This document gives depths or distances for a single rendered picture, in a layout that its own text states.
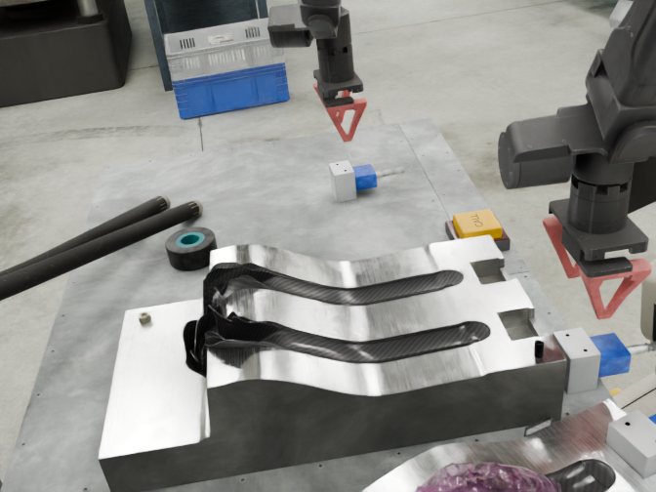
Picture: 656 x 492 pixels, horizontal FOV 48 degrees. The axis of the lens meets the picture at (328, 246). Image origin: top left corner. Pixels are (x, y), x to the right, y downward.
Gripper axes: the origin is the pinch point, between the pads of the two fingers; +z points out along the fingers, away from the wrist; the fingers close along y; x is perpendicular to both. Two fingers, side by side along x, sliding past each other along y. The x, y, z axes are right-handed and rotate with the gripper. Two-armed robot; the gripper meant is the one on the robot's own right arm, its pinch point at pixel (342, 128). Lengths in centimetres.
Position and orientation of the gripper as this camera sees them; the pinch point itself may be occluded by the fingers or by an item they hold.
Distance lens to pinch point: 126.8
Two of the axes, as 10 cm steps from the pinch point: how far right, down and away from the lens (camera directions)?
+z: 1.0, 8.4, 5.4
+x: 9.8, -1.9, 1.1
